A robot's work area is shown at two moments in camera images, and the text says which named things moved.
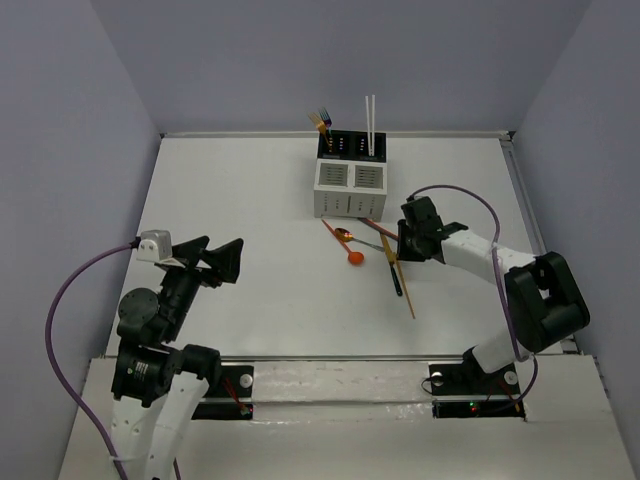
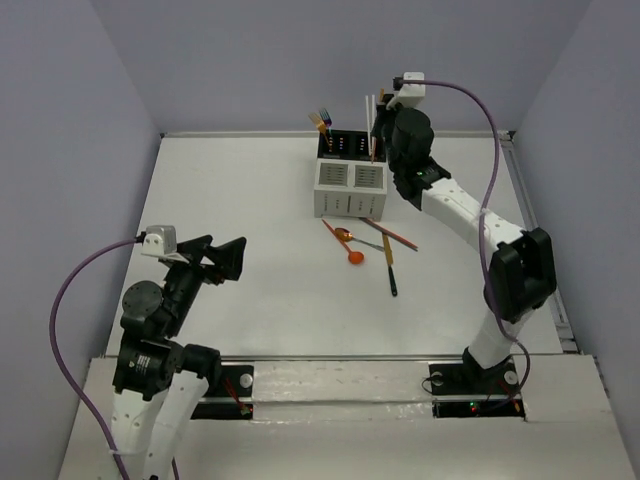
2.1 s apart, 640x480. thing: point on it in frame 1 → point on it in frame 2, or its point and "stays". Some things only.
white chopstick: [368, 126] stays
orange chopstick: [405, 282] → [381, 98]
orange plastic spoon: [353, 257] stays
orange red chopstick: [380, 228] stays
